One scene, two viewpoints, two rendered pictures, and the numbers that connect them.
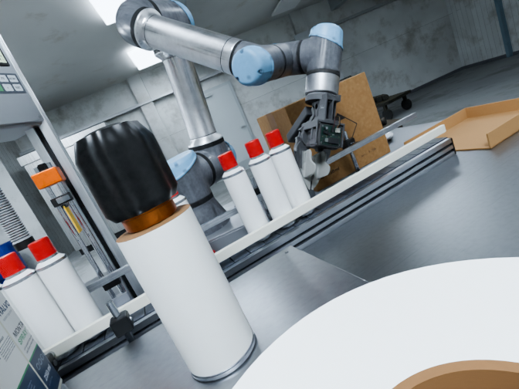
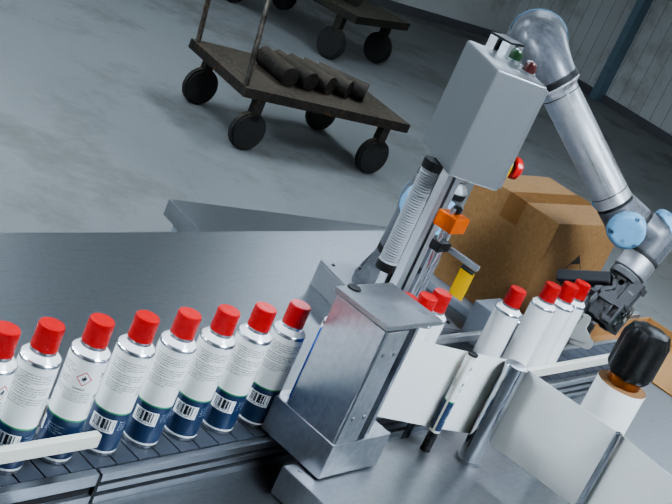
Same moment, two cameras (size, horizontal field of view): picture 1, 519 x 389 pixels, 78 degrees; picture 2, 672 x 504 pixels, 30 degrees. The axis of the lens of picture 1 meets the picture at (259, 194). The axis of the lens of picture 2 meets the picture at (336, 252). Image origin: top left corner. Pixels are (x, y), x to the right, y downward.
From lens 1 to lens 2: 210 cm
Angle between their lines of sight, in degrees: 36
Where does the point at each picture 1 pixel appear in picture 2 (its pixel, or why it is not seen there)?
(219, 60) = (606, 197)
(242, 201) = (536, 336)
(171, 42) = (579, 136)
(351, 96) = (599, 244)
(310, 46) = (657, 231)
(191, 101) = not seen: hidden behind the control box
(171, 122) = not seen: outside the picture
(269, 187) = (553, 335)
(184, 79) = not seen: hidden behind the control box
